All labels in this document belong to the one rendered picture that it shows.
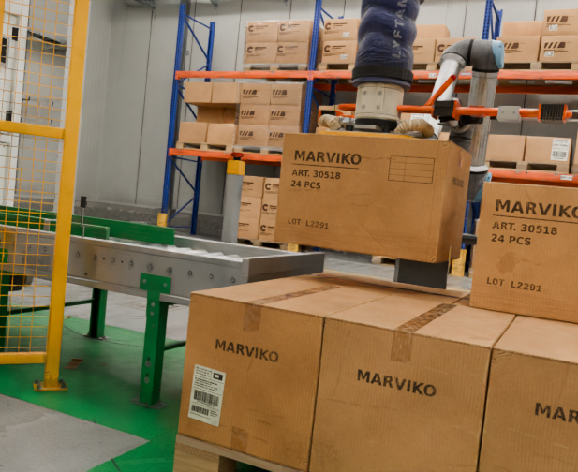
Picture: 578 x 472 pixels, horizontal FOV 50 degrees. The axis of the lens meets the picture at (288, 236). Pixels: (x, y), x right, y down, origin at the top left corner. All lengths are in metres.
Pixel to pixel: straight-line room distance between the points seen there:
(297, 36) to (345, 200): 8.69
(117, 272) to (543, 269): 1.52
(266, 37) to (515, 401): 9.90
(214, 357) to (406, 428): 0.54
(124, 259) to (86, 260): 0.19
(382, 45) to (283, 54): 8.50
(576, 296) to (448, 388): 0.67
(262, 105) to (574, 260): 9.07
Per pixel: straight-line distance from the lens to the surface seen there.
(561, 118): 2.20
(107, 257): 2.51
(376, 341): 1.51
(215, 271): 2.21
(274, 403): 1.65
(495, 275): 2.03
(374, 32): 2.34
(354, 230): 2.14
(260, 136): 10.68
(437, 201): 2.06
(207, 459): 1.79
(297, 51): 10.67
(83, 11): 2.60
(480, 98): 2.95
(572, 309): 2.03
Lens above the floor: 0.81
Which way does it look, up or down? 3 degrees down
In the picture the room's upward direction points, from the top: 6 degrees clockwise
